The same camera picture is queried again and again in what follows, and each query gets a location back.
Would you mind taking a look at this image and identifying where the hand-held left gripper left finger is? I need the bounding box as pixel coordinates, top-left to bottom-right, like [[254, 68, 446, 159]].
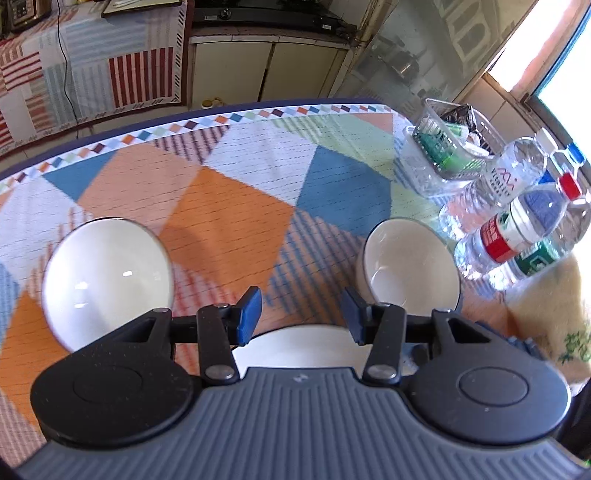
[[98, 285, 264, 387]]

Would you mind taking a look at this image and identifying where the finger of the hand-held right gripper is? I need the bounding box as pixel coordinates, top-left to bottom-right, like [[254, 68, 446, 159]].
[[477, 322, 544, 366]]

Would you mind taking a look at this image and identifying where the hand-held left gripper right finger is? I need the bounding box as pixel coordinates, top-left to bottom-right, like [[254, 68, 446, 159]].
[[342, 288, 498, 386]]

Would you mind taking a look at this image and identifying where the white ribbed bowl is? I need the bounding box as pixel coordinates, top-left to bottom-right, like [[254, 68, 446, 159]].
[[230, 325, 417, 376], [355, 218, 463, 315], [41, 219, 175, 352]]

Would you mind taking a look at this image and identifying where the yellow floral cloth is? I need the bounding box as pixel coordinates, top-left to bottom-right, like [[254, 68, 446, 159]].
[[505, 255, 591, 385]]

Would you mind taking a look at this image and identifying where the green label water bottle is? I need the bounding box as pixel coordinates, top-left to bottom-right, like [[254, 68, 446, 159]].
[[501, 196, 591, 292]]

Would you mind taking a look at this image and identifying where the red label water bottle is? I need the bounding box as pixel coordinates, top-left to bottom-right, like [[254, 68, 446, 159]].
[[454, 172, 583, 281]]

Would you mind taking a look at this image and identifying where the clear bottle blue print label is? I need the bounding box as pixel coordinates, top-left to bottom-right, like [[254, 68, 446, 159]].
[[438, 128, 556, 241]]

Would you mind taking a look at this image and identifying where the clear plastic basket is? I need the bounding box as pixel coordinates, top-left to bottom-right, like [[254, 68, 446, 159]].
[[400, 98, 505, 198]]

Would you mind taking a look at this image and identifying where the green packet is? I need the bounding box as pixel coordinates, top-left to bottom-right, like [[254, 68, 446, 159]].
[[417, 130, 468, 170]]

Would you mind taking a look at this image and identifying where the blue cap water bottle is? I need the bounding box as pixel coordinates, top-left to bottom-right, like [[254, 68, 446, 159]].
[[547, 142, 588, 186]]

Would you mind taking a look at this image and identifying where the dark foil packet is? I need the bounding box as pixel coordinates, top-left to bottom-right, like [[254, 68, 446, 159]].
[[440, 103, 477, 134]]

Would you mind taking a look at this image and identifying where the white kitchen cabinet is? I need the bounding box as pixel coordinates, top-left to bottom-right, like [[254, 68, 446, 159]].
[[188, 34, 352, 110]]

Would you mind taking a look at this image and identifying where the blue framed window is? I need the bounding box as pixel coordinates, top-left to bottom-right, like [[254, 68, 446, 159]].
[[480, 0, 591, 155]]

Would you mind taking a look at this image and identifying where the patchwork covered furniture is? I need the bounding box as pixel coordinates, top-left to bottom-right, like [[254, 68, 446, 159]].
[[0, 0, 191, 154]]

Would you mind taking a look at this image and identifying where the black gas stove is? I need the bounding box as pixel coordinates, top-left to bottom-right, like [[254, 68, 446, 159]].
[[191, 0, 357, 34]]

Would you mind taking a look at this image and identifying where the dark framed tray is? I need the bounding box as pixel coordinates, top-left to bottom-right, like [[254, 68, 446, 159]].
[[101, 0, 184, 18]]

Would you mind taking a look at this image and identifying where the black pressure cooker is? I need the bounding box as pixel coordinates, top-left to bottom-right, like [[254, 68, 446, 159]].
[[0, 0, 52, 32]]

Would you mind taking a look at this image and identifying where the black power cable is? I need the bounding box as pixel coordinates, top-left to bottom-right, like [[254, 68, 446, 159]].
[[54, 17, 75, 121]]

